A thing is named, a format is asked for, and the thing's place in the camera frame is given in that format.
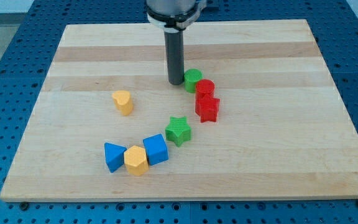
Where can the green star block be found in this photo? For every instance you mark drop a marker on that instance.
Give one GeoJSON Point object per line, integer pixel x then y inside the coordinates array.
{"type": "Point", "coordinates": [178, 130]}

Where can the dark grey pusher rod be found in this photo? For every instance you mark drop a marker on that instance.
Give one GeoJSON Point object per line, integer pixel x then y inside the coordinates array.
{"type": "Point", "coordinates": [175, 57]}

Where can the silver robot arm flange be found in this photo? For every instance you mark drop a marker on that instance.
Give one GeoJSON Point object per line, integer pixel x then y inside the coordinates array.
{"type": "Point", "coordinates": [174, 16]}

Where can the red star block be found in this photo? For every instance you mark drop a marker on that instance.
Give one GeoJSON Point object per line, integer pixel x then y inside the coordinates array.
{"type": "Point", "coordinates": [207, 108]}

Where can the red cylinder block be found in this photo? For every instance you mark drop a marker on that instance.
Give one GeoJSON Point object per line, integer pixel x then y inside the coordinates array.
{"type": "Point", "coordinates": [204, 87]}

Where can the green cylinder block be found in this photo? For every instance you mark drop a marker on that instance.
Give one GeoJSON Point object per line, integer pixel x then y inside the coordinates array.
{"type": "Point", "coordinates": [192, 77]}

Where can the blue cube block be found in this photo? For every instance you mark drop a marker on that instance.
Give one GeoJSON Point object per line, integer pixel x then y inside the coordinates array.
{"type": "Point", "coordinates": [156, 149]}

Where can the yellow heart block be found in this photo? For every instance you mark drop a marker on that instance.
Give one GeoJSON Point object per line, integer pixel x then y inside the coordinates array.
{"type": "Point", "coordinates": [123, 101]}

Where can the yellow hexagon block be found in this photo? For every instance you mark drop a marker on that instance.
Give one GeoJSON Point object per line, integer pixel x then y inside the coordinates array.
{"type": "Point", "coordinates": [135, 160]}

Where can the blue triangle block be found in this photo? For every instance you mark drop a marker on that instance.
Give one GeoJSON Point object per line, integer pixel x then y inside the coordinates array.
{"type": "Point", "coordinates": [114, 156]}

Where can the light wooden board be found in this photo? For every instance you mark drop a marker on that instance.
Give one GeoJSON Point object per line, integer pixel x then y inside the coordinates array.
{"type": "Point", "coordinates": [283, 131]}

